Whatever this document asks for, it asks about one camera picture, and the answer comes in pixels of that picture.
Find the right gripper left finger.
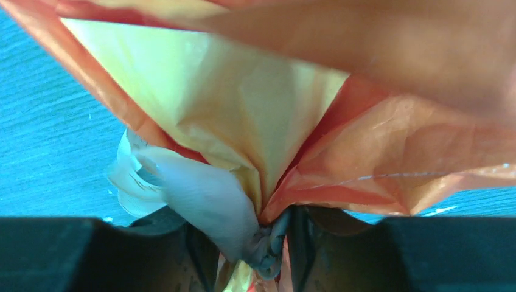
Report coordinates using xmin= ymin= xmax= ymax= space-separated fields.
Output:
xmin=1 ymin=207 xmax=219 ymax=291

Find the pink flower bouquet orange wrap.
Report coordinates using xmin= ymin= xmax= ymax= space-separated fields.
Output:
xmin=1 ymin=1 xmax=515 ymax=290

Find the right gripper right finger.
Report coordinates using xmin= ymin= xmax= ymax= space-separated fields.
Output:
xmin=287 ymin=206 xmax=515 ymax=291

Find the cream ribbon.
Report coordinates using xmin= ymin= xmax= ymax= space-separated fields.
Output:
xmin=108 ymin=130 xmax=290 ymax=279

